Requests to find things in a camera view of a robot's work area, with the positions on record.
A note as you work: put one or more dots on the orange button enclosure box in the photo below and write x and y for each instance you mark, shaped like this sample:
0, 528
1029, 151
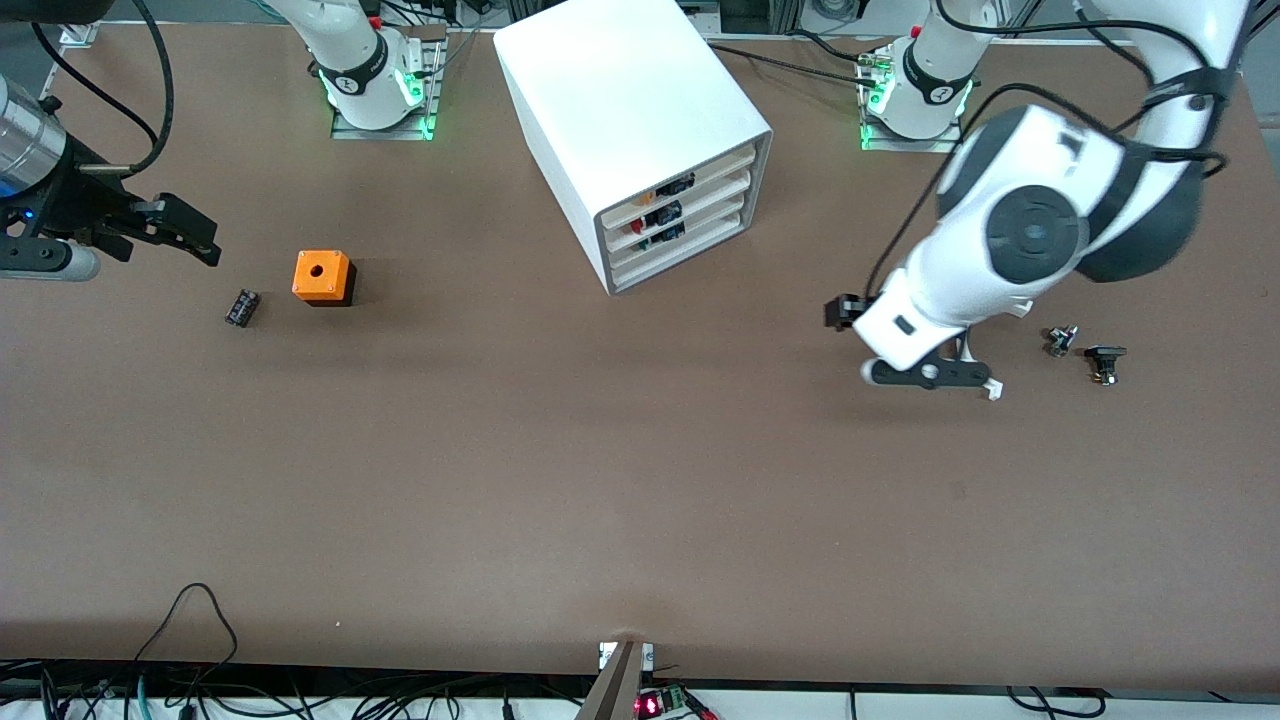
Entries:
320, 274

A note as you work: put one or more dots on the white drawer with red button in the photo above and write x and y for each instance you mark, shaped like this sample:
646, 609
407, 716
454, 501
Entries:
725, 187

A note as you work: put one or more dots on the red push button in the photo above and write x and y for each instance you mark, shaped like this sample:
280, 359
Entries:
660, 215

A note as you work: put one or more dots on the small black contact block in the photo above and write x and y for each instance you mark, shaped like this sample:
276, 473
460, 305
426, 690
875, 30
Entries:
242, 308

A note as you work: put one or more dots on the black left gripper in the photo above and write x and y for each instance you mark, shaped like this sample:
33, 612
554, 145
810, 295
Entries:
848, 310

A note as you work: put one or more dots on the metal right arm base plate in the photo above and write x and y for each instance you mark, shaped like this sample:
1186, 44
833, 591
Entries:
436, 90

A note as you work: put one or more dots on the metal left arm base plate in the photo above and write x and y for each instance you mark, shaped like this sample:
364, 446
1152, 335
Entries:
900, 145

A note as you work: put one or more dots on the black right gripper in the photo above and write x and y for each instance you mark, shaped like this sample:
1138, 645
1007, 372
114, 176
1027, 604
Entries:
78, 205

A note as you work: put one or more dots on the white drawer with yellow button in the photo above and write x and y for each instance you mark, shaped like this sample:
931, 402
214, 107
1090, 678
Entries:
725, 165

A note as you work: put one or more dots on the small metal switch part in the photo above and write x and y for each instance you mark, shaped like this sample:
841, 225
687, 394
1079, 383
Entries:
1060, 341

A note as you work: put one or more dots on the yellow push button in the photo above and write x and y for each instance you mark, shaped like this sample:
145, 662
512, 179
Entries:
676, 186

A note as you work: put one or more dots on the brown camera mount post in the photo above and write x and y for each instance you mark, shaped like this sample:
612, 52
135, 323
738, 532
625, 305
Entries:
615, 690

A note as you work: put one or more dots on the circuit board with red light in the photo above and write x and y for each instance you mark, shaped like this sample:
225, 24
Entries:
650, 706

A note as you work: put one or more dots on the black flat-headed switch part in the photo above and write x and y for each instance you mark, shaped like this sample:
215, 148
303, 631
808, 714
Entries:
1105, 358

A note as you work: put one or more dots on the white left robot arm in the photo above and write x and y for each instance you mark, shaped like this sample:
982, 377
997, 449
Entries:
1030, 230

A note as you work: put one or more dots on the white curved plastic arc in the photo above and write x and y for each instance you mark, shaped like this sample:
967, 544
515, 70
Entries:
994, 388

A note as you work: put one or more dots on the white drawer cabinet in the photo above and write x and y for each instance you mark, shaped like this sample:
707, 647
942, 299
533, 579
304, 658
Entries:
620, 100

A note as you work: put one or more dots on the white lowest drawer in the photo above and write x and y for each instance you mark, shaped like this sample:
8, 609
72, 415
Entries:
700, 240

